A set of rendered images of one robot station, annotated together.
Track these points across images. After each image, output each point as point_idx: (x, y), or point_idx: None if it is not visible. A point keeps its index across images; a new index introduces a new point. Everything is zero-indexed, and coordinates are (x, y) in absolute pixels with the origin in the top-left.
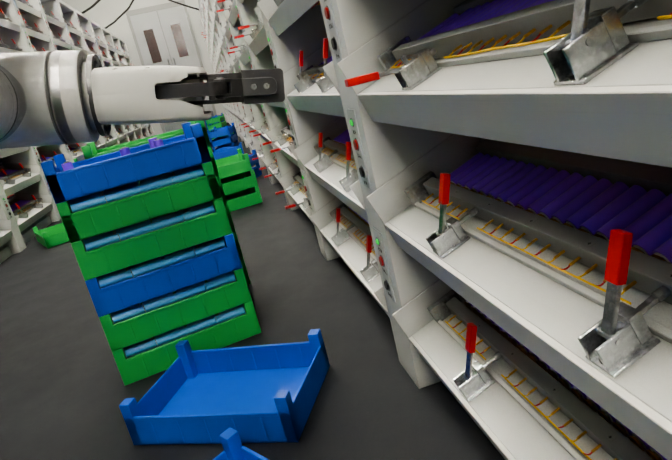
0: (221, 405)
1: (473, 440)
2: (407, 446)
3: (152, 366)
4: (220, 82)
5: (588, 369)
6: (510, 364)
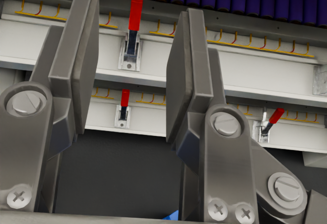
0: None
1: (103, 137)
2: (81, 176)
3: None
4: (326, 199)
5: (318, 99)
6: (134, 91)
